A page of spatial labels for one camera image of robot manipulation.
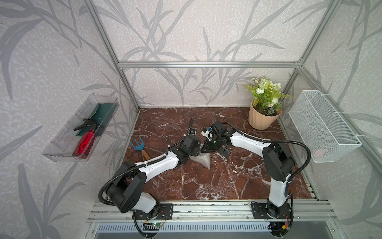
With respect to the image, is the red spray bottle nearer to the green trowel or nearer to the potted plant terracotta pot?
the green trowel

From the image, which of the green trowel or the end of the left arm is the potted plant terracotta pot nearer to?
the end of the left arm

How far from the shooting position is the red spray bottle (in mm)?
559

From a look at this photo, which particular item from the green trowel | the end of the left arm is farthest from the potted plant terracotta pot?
the green trowel

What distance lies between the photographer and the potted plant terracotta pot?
953 millimetres

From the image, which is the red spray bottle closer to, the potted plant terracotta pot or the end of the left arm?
the end of the left arm

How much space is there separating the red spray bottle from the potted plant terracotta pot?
0.90 metres

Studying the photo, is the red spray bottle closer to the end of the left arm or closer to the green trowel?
the green trowel

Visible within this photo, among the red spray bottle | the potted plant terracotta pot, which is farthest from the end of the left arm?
the potted plant terracotta pot

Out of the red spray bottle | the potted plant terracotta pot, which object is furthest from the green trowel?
the potted plant terracotta pot

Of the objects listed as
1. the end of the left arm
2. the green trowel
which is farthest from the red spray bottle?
the end of the left arm

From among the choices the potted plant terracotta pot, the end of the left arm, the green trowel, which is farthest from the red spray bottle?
the potted plant terracotta pot
